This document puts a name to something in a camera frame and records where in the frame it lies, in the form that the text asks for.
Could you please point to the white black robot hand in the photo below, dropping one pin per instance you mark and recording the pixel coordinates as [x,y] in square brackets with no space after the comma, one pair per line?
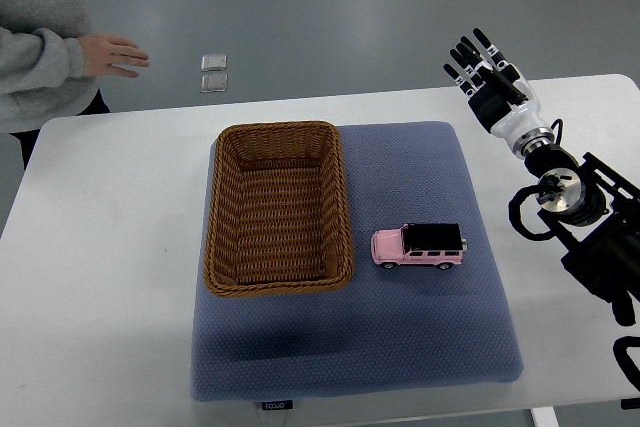
[501,98]

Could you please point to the grey sweatshirt sleeve forearm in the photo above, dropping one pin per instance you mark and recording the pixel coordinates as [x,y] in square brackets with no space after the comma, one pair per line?
[38,60]

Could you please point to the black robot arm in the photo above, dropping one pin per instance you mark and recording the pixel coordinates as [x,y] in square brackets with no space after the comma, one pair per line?
[589,207]

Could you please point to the pink toy car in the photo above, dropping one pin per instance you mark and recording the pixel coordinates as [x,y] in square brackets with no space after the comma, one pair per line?
[438,245]

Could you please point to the brown wicker basket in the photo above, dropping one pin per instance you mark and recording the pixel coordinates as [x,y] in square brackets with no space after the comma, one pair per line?
[279,220]

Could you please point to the person's bare hand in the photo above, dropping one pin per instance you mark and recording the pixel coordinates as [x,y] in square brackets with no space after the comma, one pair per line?
[111,55]

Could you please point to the blue-grey foam mat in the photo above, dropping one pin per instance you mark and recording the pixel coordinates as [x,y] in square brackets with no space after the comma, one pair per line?
[406,327]

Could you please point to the lower silver floor plate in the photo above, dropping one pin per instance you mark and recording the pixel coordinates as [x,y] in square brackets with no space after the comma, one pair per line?
[214,82]

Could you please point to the silver floor plate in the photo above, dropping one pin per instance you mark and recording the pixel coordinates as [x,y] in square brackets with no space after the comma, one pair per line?
[214,82]
[213,62]

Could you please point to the upper silver floor plate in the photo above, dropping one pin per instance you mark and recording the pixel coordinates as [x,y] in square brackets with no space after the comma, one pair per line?
[213,62]

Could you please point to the white table leg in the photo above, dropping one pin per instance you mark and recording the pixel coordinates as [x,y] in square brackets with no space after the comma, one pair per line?
[544,417]

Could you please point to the grey sweatshirt torso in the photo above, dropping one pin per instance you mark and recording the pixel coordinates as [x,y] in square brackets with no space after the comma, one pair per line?
[24,113]

